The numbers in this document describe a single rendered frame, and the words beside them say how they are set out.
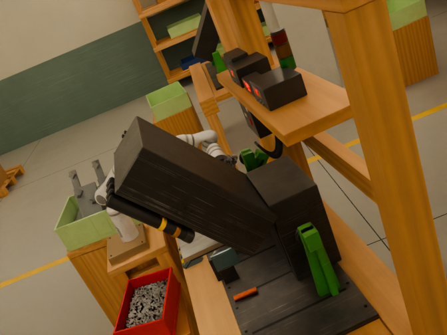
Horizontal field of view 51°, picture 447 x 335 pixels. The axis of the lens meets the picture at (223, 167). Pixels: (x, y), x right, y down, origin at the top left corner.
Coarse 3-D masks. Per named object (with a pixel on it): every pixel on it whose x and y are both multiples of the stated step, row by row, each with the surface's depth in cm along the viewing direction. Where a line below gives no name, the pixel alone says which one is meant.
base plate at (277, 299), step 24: (264, 240) 200; (240, 264) 192; (264, 264) 186; (336, 264) 171; (240, 288) 179; (264, 288) 174; (288, 288) 170; (312, 288) 165; (240, 312) 168; (264, 312) 164; (288, 312) 160; (312, 312) 156; (336, 312) 152; (360, 312) 149
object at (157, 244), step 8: (144, 224) 263; (152, 232) 252; (160, 232) 249; (152, 240) 244; (160, 240) 242; (152, 248) 238; (160, 248) 235; (136, 256) 237; (144, 256) 235; (152, 256) 236; (120, 264) 236; (128, 264) 235; (136, 264) 236; (112, 272) 234; (120, 272) 235
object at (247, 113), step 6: (240, 102) 186; (246, 108) 178; (246, 114) 185; (252, 114) 174; (246, 120) 192; (252, 120) 177; (258, 120) 176; (252, 126) 183; (258, 126) 176; (264, 126) 177; (258, 132) 177; (264, 132) 178; (270, 132) 178
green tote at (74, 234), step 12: (72, 204) 309; (60, 216) 288; (72, 216) 302; (96, 216) 272; (108, 216) 273; (60, 228) 273; (72, 228) 274; (84, 228) 275; (96, 228) 276; (108, 228) 276; (72, 240) 278; (84, 240) 278; (96, 240) 279
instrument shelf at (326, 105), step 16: (224, 80) 195; (304, 80) 159; (320, 80) 153; (240, 96) 170; (304, 96) 146; (320, 96) 142; (336, 96) 137; (256, 112) 152; (272, 112) 145; (288, 112) 140; (304, 112) 136; (320, 112) 131; (336, 112) 128; (272, 128) 138; (288, 128) 130; (304, 128) 128; (320, 128) 129; (288, 144) 129
